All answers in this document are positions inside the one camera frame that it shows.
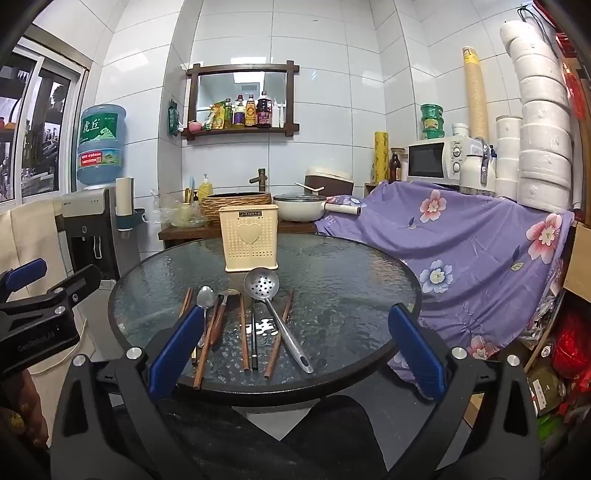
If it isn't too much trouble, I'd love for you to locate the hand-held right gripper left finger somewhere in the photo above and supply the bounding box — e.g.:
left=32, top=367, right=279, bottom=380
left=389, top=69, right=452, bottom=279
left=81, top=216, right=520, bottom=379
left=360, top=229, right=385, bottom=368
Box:
left=48, top=305, right=218, bottom=480

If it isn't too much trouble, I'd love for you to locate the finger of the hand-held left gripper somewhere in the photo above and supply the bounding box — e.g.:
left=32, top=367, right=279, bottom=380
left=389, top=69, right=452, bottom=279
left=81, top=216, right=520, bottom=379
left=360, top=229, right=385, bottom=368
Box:
left=0, top=257, right=49, bottom=297
left=0, top=264, right=102, bottom=325

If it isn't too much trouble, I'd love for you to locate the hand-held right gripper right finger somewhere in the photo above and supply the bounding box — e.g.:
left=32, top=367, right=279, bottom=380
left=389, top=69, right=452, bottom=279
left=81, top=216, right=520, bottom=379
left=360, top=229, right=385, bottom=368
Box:
left=387, top=303, right=555, bottom=480

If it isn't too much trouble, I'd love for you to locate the silver metal spoon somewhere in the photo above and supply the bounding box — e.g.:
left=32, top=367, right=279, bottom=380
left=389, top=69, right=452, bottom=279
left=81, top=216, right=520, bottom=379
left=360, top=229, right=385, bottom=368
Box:
left=196, top=285, right=216, bottom=349

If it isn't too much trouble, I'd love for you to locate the black chopstick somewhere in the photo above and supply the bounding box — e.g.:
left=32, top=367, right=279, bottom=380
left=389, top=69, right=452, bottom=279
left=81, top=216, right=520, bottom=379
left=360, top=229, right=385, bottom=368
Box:
left=250, top=298, right=258, bottom=371

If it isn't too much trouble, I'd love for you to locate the steel slotted skimmer spoon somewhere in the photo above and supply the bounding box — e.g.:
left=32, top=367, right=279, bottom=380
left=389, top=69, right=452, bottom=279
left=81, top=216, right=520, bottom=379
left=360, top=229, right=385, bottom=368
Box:
left=243, top=268, right=315, bottom=374

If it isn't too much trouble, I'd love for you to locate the cream plastic utensil holder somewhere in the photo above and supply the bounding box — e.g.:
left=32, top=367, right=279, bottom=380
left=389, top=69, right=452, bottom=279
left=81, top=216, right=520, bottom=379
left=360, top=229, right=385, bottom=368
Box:
left=218, top=204, right=281, bottom=274

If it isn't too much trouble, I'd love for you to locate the person's left hand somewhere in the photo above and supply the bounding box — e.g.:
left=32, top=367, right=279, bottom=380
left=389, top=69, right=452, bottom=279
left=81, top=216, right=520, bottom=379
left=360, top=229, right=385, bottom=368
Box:
left=0, top=364, right=49, bottom=450

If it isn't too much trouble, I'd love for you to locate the beige cloth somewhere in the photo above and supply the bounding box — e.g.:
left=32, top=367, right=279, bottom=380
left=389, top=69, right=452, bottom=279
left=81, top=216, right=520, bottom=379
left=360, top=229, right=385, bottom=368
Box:
left=0, top=198, right=88, bottom=374

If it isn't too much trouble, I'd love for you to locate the grey water dispenser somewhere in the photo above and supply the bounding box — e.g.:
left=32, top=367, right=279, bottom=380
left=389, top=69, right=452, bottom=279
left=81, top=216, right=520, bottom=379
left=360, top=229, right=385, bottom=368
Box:
left=54, top=186, right=139, bottom=282

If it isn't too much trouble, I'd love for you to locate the purple floral cloth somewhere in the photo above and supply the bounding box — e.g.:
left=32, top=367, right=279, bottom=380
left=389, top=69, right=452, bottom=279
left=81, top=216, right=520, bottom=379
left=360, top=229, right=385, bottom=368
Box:
left=314, top=181, right=575, bottom=402

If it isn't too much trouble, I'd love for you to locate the white paper cup dispenser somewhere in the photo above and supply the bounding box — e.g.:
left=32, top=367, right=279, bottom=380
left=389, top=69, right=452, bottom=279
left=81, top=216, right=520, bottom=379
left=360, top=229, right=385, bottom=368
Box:
left=115, top=176, right=146, bottom=232

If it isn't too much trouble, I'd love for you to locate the wooden counter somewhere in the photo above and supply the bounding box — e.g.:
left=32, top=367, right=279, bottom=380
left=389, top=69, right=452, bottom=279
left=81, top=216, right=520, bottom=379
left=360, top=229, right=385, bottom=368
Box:
left=158, top=219, right=319, bottom=252

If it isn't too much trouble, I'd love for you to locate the clear plastic bag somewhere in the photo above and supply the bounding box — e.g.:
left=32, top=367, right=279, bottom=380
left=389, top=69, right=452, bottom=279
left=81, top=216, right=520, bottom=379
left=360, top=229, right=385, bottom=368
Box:
left=150, top=191, right=211, bottom=229

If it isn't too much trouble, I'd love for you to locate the blue water jug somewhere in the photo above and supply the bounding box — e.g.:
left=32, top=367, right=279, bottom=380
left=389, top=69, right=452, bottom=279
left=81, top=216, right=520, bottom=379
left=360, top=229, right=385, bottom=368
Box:
left=76, top=104, right=127, bottom=186

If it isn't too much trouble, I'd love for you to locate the window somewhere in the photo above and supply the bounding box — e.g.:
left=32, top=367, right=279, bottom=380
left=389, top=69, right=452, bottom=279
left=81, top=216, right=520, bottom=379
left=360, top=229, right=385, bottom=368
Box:
left=0, top=37, right=90, bottom=204

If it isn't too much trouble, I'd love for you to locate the red plastic bag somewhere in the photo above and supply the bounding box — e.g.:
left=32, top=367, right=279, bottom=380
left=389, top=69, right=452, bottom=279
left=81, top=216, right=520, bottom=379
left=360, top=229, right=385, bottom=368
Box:
left=551, top=314, right=591, bottom=393

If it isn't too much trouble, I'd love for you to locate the green plastic bag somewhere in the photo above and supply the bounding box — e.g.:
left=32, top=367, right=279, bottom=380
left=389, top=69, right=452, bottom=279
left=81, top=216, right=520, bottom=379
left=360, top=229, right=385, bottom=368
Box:
left=538, top=411, right=571, bottom=446

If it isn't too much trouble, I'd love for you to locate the wicker rimmed basin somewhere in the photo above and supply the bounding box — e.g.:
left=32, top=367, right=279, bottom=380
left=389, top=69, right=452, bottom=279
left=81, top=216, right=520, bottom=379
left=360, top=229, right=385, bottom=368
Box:
left=202, top=191, right=272, bottom=224

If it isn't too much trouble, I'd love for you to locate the cream pot with lid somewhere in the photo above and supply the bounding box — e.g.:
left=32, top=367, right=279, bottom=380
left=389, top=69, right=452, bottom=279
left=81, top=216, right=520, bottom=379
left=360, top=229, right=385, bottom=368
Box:
left=273, top=193, right=329, bottom=223

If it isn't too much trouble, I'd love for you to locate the white thermos jug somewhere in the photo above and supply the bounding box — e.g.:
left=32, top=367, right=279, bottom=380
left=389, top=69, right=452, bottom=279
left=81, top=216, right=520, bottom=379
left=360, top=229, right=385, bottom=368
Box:
left=460, top=143, right=497, bottom=195

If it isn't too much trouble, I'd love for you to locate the brown cardboard box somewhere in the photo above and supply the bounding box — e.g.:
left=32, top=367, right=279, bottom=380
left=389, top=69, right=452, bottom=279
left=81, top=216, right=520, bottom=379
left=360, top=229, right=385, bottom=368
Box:
left=563, top=222, right=591, bottom=303

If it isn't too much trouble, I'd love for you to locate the brown white rice cooker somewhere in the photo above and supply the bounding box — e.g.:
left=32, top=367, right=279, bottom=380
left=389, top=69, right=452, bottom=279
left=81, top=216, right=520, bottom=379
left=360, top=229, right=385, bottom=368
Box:
left=305, top=167, right=355, bottom=197

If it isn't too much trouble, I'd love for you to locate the white microwave oven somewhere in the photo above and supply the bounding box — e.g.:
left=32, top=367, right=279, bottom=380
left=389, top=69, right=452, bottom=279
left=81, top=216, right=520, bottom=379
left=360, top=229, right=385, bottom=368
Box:
left=406, top=136, right=485, bottom=185

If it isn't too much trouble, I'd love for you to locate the yellow wrap roll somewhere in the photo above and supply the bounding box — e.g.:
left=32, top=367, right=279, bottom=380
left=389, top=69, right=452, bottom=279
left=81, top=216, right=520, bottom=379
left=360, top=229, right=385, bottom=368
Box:
left=374, top=131, right=389, bottom=184

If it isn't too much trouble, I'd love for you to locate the yellow snack packet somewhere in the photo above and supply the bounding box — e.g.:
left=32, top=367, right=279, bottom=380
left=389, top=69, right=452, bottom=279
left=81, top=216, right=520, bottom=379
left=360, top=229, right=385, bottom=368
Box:
left=203, top=104, right=227, bottom=131

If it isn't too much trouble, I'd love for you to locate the wooden framed mirror shelf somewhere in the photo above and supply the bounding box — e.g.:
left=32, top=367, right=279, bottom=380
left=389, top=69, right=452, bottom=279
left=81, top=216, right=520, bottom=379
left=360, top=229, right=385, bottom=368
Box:
left=181, top=60, right=300, bottom=140

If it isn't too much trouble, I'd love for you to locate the stack of white paper rolls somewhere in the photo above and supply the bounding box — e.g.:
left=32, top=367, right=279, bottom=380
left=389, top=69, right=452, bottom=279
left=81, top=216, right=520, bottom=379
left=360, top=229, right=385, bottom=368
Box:
left=495, top=21, right=575, bottom=213

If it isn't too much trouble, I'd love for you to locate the tall stack of paper cups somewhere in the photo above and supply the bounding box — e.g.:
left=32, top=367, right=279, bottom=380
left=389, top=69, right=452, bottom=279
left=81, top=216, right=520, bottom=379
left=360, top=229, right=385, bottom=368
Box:
left=463, top=46, right=489, bottom=139

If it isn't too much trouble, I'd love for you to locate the red hanging ornament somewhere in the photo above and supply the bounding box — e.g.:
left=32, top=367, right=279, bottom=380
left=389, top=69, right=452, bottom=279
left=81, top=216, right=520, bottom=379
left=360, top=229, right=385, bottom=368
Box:
left=556, top=32, right=591, bottom=121

